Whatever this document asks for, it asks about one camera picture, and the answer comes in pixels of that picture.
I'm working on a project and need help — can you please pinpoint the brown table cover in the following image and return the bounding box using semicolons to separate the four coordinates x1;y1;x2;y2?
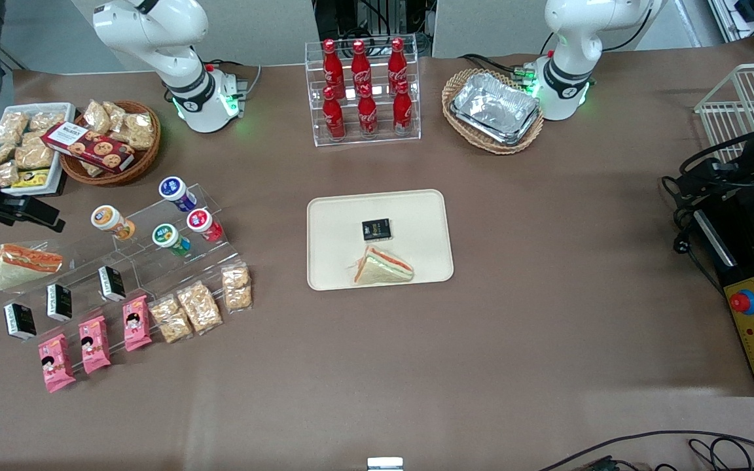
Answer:
0;36;754;471

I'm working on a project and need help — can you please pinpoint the red cola bottle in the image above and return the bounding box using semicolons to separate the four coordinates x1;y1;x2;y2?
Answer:
322;39;345;100
393;80;414;135
357;84;378;138
387;37;409;92
322;86;347;141
351;39;372;96

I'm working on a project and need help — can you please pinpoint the wrapped triangle sandwich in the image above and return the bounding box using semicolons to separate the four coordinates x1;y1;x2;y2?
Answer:
0;242;65;292
351;245;415;286

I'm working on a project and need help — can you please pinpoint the black power cable with plug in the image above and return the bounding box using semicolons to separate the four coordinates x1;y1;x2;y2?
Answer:
662;173;726;295

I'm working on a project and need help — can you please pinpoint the white rectangular bin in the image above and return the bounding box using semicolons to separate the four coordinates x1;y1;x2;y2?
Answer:
0;103;77;197

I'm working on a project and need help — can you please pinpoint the metal frame shelf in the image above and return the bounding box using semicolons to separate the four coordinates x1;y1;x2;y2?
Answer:
708;0;754;60

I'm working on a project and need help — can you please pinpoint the yellow snack pack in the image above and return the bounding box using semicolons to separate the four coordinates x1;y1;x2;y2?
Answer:
10;169;50;189

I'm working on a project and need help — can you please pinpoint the red cookie box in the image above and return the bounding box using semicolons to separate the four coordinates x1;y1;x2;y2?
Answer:
41;121;135;174

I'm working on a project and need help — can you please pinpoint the small black box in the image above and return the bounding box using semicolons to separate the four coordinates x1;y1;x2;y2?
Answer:
98;265;127;303
3;302;37;341
361;218;393;242
46;283;73;323

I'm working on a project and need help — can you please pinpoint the coiled black cable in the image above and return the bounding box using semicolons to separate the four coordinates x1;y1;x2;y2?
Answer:
688;437;754;471

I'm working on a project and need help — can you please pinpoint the pink snack pack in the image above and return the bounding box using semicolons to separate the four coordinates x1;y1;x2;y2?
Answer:
78;315;112;375
122;294;153;353
37;332;77;394

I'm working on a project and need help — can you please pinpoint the blue gum bottle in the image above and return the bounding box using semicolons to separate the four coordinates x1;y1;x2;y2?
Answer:
158;176;198;213

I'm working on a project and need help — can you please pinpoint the orange gum bottle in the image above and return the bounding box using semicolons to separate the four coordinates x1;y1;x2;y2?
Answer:
91;205;136;241

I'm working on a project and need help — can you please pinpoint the green gum bottle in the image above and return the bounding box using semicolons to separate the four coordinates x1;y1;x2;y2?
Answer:
152;223;192;257

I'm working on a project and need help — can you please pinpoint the grey arm base cable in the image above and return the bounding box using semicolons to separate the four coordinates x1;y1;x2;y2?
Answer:
204;60;263;100

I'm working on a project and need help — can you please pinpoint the light wicker basket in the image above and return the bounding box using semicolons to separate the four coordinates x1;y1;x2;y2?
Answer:
441;68;545;156

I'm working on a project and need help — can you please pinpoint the dark brown wicker basket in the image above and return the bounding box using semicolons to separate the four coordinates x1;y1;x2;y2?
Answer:
60;100;162;187

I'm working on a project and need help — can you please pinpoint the black equipment with cables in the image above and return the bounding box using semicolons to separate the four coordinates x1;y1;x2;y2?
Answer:
315;0;433;56

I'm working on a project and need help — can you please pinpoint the aluminium foil tray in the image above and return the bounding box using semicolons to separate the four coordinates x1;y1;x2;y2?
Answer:
450;72;541;146

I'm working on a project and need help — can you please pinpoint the black control box yellow panel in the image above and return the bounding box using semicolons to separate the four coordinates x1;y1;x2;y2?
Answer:
691;190;754;398

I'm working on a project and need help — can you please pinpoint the long black cable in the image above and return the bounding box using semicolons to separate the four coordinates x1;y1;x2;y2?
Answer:
537;430;754;471

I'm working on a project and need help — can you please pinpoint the black arm base cable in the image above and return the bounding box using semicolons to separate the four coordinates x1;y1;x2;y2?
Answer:
459;52;538;82

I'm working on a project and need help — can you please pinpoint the red gum bottle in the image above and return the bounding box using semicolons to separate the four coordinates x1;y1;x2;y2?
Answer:
187;208;224;243

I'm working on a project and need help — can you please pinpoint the white wire basket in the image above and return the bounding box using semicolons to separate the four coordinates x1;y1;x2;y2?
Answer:
694;62;754;164

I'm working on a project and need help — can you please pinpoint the beige plastic tray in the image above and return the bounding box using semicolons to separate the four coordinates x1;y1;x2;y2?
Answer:
306;189;455;291

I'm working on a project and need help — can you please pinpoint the clear acrylic bottle rack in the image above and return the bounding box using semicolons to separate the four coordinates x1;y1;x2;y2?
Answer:
304;34;422;147

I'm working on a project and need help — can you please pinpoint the clear acrylic step stand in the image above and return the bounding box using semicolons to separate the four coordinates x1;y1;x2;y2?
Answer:
110;184;242;292
0;239;155;351

